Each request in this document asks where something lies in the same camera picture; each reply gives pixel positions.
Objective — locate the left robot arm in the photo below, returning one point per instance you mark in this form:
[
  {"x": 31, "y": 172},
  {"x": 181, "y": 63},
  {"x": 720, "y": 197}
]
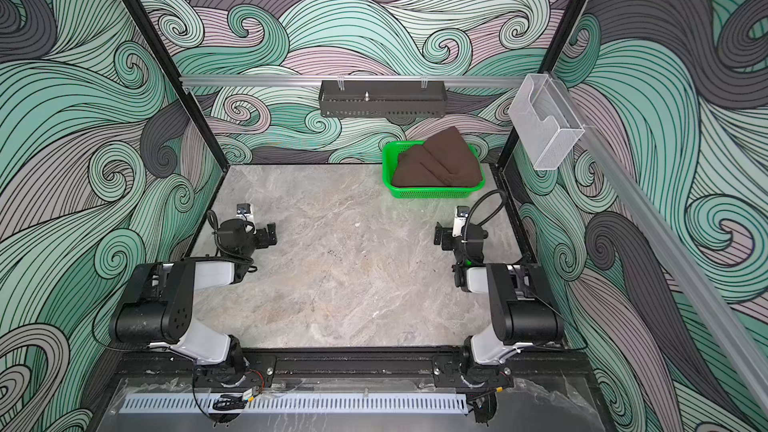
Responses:
[{"x": 155, "y": 310}]

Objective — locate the green plastic basket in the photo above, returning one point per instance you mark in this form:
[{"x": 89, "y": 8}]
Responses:
[{"x": 390, "y": 159}]

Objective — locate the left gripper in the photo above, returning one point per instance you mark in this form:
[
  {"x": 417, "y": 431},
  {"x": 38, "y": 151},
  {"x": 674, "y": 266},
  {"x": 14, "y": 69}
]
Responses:
[{"x": 261, "y": 240}]

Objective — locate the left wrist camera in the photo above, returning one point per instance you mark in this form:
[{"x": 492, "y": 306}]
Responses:
[{"x": 245, "y": 212}]

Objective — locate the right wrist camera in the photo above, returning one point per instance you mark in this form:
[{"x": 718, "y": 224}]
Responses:
[{"x": 460, "y": 219}]

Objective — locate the black frame post right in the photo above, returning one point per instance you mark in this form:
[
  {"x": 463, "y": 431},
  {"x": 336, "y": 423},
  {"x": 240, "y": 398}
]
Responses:
[{"x": 572, "y": 13}]

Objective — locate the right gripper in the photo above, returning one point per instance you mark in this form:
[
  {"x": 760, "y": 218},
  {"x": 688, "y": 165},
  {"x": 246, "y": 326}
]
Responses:
[{"x": 448, "y": 238}]

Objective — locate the black frame post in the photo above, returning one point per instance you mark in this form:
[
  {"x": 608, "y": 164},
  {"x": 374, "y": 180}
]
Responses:
[
  {"x": 572, "y": 13},
  {"x": 171, "y": 72}
]

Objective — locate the black frame post left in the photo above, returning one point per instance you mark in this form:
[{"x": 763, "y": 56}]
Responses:
[{"x": 171, "y": 72}]

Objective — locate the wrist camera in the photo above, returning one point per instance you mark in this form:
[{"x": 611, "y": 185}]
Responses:
[
  {"x": 245, "y": 212},
  {"x": 460, "y": 219}
]

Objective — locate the aluminium rail back wall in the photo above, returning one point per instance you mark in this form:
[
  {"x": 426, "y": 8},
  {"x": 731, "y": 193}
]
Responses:
[{"x": 276, "y": 80}]

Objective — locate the clear acrylic wall holder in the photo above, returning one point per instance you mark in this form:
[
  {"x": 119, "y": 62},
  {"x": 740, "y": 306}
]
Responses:
[{"x": 546, "y": 119}]

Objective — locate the aluminium rail right wall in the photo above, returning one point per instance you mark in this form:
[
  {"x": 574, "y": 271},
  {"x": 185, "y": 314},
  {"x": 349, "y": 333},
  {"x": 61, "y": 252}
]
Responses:
[{"x": 613, "y": 153}]

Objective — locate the brown trousers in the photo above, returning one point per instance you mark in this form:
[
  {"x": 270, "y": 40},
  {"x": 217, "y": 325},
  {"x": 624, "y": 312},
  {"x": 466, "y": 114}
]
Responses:
[{"x": 443, "y": 160}]

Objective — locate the white slotted cable duct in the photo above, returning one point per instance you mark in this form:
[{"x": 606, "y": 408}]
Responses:
[{"x": 301, "y": 403}]

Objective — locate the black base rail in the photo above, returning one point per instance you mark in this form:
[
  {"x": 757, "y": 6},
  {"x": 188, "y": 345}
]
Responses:
[{"x": 442, "y": 367}]

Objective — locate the aluminium rail wall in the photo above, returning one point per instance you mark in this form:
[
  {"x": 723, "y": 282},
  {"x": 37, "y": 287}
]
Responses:
[
  {"x": 276, "y": 80},
  {"x": 613, "y": 153}
]

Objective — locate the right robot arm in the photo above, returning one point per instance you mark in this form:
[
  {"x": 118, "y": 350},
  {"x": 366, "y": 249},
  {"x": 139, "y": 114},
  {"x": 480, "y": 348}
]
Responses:
[{"x": 520, "y": 317}]

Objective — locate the black perforated wall tray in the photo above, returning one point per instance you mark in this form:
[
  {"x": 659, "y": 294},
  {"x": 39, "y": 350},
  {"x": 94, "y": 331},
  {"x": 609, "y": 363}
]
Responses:
[{"x": 390, "y": 100}]

